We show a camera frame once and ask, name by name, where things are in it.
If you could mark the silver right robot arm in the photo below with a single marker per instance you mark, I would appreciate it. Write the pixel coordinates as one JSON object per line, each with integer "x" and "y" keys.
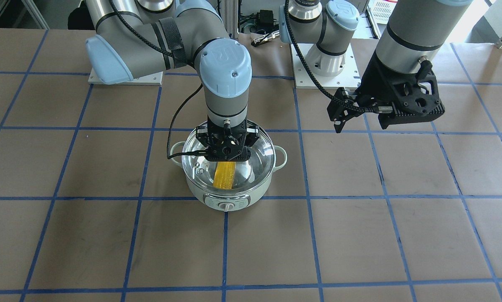
{"x": 136, "y": 38}

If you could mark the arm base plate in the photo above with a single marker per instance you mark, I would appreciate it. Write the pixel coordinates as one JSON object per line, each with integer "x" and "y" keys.
{"x": 122, "y": 79}
{"x": 331, "y": 72}

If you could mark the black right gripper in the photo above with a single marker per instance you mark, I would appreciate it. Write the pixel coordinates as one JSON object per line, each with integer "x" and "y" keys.
{"x": 201, "y": 134}

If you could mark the white plastic basket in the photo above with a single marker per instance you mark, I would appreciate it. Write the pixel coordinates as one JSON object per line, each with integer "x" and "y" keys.
{"x": 382, "y": 10}

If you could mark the yellow corn cob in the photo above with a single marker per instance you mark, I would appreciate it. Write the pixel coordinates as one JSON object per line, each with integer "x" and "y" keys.
{"x": 224, "y": 175}

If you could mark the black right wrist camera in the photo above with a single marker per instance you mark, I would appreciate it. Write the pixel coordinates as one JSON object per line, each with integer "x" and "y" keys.
{"x": 228, "y": 153}

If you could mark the pale green cooking pot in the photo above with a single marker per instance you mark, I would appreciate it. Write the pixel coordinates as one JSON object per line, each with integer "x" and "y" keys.
{"x": 228, "y": 201}

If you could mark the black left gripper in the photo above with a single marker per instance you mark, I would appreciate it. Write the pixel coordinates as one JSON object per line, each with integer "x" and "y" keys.
{"x": 373, "y": 85}

